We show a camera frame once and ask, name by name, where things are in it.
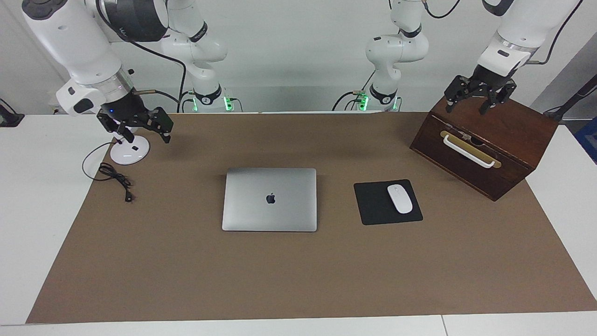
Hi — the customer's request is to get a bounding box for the grey aluminium laptop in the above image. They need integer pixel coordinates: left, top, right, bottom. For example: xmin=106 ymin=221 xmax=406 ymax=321
xmin=222 ymin=168 xmax=318 ymax=232

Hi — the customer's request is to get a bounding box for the dark wooden box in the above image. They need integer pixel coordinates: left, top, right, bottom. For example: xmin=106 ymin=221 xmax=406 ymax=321
xmin=410 ymin=76 xmax=559 ymax=202

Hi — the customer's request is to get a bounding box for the black stand pole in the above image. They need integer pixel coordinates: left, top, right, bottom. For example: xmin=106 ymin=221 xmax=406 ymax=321
xmin=543 ymin=75 xmax=597 ymax=123

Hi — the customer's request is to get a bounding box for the blue crate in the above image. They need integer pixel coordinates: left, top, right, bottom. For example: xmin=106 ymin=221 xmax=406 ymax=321
xmin=575 ymin=117 xmax=597 ymax=164

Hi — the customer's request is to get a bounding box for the white computer mouse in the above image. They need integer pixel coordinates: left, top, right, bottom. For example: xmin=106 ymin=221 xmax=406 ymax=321
xmin=387 ymin=184 xmax=414 ymax=214

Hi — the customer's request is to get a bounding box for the black mouse pad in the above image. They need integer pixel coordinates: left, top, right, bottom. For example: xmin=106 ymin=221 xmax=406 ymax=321
xmin=353 ymin=179 xmax=423 ymax=226

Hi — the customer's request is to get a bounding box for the brown table mat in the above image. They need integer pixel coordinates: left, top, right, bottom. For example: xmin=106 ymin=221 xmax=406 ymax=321
xmin=26 ymin=112 xmax=597 ymax=324

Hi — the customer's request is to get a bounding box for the black lamp cable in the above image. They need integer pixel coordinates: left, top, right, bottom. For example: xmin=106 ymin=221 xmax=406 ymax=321
xmin=82 ymin=141 xmax=135 ymax=203

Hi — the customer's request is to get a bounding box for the white box handle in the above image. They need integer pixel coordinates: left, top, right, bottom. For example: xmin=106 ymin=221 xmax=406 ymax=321
xmin=442 ymin=134 xmax=496 ymax=168

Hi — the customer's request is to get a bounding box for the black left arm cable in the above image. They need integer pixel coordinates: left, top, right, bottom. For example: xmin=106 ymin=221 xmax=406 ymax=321
xmin=526 ymin=0 xmax=584 ymax=65

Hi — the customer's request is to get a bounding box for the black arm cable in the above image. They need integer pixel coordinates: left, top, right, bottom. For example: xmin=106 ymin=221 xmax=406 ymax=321
xmin=96 ymin=0 xmax=187 ymax=112
xmin=526 ymin=0 xmax=584 ymax=65

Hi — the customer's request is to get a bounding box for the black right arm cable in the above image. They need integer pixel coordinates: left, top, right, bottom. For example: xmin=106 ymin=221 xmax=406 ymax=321
xmin=96 ymin=0 xmax=187 ymax=112

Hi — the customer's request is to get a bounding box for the black left base cable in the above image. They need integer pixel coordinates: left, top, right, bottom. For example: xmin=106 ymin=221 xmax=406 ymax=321
xmin=332 ymin=70 xmax=376 ymax=112

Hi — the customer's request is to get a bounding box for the black clamp mount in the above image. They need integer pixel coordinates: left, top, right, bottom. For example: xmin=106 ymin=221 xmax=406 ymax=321
xmin=0 ymin=99 xmax=25 ymax=127

